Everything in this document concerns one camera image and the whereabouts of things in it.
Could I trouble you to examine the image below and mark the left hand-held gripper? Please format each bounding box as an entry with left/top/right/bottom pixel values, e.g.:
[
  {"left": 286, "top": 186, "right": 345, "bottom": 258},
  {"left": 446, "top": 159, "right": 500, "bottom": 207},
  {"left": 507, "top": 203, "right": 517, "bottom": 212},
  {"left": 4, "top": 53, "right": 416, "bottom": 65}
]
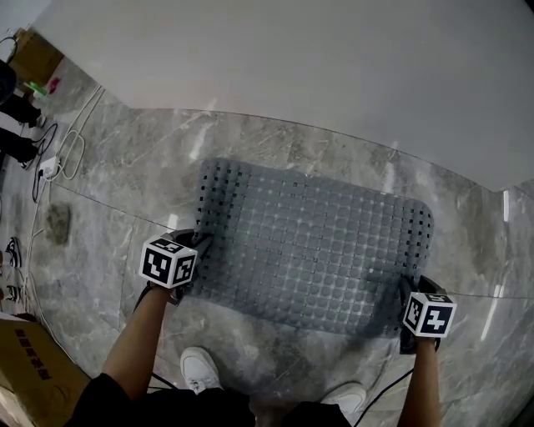
[{"left": 139, "top": 228, "right": 214, "bottom": 308}]

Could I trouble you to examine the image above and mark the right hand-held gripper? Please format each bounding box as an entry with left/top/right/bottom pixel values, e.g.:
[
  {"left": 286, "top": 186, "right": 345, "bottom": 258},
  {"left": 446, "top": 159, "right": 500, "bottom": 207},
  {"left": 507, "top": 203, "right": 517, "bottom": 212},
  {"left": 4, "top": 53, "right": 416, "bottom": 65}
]
[{"left": 398, "top": 274, "right": 458, "bottom": 355}]

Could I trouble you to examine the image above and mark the grey studded bath mat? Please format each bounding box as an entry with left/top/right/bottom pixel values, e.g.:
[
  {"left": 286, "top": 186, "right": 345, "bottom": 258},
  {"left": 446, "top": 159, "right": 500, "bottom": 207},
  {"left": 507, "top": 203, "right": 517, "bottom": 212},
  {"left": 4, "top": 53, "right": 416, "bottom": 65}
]
[{"left": 189, "top": 157, "right": 436, "bottom": 338}]

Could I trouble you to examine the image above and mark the person's right forearm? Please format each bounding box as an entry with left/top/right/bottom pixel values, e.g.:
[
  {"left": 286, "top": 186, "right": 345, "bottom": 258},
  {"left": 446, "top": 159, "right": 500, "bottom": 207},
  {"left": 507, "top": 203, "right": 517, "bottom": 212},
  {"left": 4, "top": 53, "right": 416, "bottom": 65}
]
[{"left": 396, "top": 337, "right": 444, "bottom": 427}]

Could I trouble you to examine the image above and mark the person's left forearm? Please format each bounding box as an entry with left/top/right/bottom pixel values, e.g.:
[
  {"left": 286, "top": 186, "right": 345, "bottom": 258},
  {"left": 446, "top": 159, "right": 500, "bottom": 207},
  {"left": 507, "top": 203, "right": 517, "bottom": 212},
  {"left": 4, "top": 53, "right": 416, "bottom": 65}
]
[{"left": 102, "top": 285, "right": 176, "bottom": 401}]

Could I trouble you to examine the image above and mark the grey marble floor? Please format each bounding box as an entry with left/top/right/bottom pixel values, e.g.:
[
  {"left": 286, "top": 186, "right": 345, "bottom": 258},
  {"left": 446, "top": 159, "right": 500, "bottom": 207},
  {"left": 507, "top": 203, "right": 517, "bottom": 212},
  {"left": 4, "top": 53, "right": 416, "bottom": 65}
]
[{"left": 0, "top": 53, "right": 534, "bottom": 427}]

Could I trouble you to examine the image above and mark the person's right white shoe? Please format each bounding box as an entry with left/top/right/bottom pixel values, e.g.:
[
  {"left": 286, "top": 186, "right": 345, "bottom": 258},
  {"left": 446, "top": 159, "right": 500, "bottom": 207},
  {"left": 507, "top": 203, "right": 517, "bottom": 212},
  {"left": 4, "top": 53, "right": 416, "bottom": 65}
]
[{"left": 320, "top": 382, "right": 368, "bottom": 416}]

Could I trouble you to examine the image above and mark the person's white shoe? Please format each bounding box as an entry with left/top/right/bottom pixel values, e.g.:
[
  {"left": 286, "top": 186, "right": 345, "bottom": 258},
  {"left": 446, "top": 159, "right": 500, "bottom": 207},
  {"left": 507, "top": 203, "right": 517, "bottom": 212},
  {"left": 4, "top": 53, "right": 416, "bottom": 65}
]
[
  {"left": 179, "top": 346, "right": 223, "bottom": 395},
  {"left": 320, "top": 382, "right": 368, "bottom": 416}
]

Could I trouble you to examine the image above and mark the person's left white shoe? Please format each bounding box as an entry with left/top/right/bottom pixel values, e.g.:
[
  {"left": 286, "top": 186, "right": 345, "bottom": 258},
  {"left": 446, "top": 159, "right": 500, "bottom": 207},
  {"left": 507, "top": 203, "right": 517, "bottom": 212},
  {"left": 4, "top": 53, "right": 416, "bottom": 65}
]
[{"left": 179, "top": 346, "right": 223, "bottom": 395}]

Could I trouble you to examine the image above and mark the person's right black trouser leg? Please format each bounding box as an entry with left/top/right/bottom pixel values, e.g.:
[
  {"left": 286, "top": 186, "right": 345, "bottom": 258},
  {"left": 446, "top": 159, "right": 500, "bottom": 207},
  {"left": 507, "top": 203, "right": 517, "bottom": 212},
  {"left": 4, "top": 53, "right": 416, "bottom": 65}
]
[{"left": 280, "top": 400, "right": 352, "bottom": 427}]

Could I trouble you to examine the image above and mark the person's black trouser leg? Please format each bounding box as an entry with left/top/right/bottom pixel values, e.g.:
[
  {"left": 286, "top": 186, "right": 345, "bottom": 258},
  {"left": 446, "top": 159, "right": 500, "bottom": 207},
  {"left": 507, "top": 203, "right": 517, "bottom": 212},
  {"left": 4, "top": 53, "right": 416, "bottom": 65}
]
[
  {"left": 280, "top": 400, "right": 352, "bottom": 427},
  {"left": 64, "top": 373, "right": 256, "bottom": 427}
]

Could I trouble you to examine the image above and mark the white power strip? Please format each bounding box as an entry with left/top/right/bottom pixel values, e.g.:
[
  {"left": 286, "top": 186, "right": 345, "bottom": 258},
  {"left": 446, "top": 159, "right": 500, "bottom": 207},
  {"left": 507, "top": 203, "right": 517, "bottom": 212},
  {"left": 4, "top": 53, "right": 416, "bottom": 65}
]
[{"left": 39, "top": 156, "right": 63, "bottom": 181}]

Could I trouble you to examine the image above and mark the person's left black trouser leg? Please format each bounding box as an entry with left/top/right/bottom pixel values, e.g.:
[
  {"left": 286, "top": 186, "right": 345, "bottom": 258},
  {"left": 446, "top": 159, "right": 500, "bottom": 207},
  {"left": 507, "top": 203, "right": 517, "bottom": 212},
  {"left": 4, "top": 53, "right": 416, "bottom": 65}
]
[{"left": 64, "top": 373, "right": 256, "bottom": 427}]

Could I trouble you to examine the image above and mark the large brown cardboard box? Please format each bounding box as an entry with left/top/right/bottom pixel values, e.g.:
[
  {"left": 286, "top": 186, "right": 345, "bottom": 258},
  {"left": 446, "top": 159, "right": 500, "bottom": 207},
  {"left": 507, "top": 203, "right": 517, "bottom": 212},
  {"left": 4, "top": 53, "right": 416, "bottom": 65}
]
[{"left": 0, "top": 317, "right": 92, "bottom": 427}]

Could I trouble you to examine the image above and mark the small brown cardboard box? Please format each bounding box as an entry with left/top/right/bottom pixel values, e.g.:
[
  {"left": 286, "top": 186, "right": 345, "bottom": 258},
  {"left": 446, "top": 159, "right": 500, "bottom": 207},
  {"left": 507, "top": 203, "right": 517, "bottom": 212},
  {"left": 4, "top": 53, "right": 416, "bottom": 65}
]
[{"left": 8, "top": 28, "right": 66, "bottom": 87}]

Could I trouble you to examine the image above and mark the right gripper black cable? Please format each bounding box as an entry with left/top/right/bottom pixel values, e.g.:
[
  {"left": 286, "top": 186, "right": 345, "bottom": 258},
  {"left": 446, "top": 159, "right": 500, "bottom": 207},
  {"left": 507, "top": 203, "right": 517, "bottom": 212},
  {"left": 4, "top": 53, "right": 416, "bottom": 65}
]
[{"left": 352, "top": 366, "right": 415, "bottom": 427}]

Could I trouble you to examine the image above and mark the white cable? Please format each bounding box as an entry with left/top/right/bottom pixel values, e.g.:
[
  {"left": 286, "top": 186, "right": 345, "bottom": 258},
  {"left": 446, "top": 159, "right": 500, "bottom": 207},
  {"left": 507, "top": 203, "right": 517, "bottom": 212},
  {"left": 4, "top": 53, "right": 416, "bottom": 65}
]
[{"left": 18, "top": 85, "right": 105, "bottom": 334}]

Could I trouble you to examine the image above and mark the black floor cable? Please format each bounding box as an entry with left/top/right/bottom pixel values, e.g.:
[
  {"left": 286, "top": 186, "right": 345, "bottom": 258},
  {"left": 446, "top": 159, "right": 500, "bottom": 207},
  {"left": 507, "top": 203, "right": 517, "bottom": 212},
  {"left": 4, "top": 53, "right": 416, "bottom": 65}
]
[{"left": 31, "top": 122, "right": 59, "bottom": 204}]

